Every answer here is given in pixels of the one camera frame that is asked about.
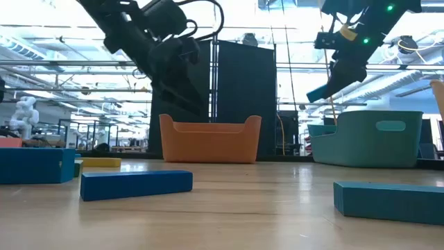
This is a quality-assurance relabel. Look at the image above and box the short yellow cable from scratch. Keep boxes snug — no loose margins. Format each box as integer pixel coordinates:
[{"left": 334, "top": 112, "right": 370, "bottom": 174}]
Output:
[{"left": 275, "top": 112, "right": 286, "bottom": 156}]

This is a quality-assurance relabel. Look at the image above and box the yellow hanging cable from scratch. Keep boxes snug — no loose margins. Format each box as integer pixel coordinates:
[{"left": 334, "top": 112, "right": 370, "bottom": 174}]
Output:
[{"left": 328, "top": 97, "right": 339, "bottom": 126}]

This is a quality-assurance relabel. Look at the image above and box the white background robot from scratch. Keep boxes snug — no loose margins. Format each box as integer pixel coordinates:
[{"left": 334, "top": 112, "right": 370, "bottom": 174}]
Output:
[{"left": 8, "top": 96, "right": 40, "bottom": 140}]

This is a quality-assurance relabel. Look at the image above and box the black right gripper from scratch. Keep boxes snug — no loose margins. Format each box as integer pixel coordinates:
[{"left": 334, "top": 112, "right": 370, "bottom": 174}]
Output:
[{"left": 321, "top": 37, "right": 374, "bottom": 102}]

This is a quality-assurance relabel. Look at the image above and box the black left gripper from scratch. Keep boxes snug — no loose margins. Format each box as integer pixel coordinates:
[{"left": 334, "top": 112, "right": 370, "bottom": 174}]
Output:
[{"left": 103, "top": 20, "right": 206, "bottom": 117}]

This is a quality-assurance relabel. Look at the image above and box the yellow block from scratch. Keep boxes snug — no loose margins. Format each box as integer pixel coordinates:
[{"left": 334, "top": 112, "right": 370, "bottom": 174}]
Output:
[{"left": 78, "top": 157, "right": 123, "bottom": 169}]

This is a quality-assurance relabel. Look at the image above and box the teal plastic bin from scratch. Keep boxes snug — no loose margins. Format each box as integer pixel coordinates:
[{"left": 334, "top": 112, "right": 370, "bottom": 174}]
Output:
[{"left": 307, "top": 110, "right": 424, "bottom": 169}]

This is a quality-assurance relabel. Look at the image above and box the black hanging cable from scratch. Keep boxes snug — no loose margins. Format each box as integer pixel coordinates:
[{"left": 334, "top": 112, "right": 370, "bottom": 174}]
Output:
[{"left": 283, "top": 24, "right": 300, "bottom": 112}]

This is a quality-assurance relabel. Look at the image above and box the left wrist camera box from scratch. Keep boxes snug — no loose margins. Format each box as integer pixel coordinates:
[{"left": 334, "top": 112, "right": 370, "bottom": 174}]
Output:
[{"left": 143, "top": 0, "right": 189, "bottom": 36}]

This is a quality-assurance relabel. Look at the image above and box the metal partition post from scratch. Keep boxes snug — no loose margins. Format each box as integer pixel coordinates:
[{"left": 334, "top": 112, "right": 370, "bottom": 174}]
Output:
[{"left": 210, "top": 31, "right": 219, "bottom": 123}]

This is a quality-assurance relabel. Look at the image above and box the orange plastic bin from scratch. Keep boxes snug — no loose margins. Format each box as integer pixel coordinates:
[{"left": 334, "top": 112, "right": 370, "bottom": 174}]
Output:
[{"left": 159, "top": 113, "right": 263, "bottom": 165}]

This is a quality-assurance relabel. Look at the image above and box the pink block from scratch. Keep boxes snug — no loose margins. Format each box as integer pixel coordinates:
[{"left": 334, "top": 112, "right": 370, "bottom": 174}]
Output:
[{"left": 0, "top": 137, "right": 23, "bottom": 149}]

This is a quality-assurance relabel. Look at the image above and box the black partition panel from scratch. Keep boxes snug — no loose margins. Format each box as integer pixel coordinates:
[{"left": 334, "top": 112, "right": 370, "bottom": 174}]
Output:
[
  {"left": 148, "top": 39, "right": 212, "bottom": 156},
  {"left": 216, "top": 39, "right": 278, "bottom": 161}
]

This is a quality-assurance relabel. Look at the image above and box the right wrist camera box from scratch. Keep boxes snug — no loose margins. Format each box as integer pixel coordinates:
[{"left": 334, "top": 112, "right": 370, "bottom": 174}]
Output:
[{"left": 314, "top": 30, "right": 343, "bottom": 50}]

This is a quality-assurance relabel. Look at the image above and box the black aluminium table frame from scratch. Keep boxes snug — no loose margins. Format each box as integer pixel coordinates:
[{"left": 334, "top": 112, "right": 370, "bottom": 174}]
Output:
[{"left": 74, "top": 150, "right": 444, "bottom": 171}]

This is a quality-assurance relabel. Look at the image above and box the yellow tag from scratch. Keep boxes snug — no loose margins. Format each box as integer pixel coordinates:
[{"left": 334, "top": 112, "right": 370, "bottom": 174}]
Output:
[{"left": 339, "top": 23, "right": 359, "bottom": 42}]

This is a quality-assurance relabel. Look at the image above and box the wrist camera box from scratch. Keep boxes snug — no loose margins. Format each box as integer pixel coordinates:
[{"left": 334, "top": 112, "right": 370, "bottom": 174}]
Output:
[
  {"left": 143, "top": 0, "right": 189, "bottom": 36},
  {"left": 314, "top": 30, "right": 343, "bottom": 50}
]

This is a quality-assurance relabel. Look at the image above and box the long blue block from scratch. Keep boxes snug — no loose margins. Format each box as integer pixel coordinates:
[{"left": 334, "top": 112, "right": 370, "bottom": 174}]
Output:
[{"left": 80, "top": 169, "right": 194, "bottom": 202}]

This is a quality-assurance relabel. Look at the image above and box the teal block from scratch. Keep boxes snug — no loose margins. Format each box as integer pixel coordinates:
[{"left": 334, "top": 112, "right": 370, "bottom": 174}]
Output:
[{"left": 333, "top": 181, "right": 444, "bottom": 226}]

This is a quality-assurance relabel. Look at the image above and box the grey metal crossbar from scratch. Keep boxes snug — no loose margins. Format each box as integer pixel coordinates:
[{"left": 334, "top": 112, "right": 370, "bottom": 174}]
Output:
[
  {"left": 0, "top": 60, "right": 150, "bottom": 67},
  {"left": 0, "top": 87, "right": 153, "bottom": 93},
  {"left": 277, "top": 101, "right": 368, "bottom": 106},
  {"left": 277, "top": 63, "right": 444, "bottom": 70}
]

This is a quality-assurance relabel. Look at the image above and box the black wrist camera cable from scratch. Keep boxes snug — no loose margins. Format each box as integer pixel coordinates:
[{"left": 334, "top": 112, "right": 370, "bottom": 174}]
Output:
[{"left": 175, "top": 0, "right": 225, "bottom": 42}]

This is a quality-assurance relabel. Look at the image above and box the black computer case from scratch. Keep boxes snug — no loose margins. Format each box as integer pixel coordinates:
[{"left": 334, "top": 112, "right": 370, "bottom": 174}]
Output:
[{"left": 277, "top": 110, "right": 300, "bottom": 156}]

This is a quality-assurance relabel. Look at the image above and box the black ceiling device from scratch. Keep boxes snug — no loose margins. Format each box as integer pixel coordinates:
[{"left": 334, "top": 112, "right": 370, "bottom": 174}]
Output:
[
  {"left": 241, "top": 33, "right": 259, "bottom": 48},
  {"left": 398, "top": 34, "right": 420, "bottom": 55}
]

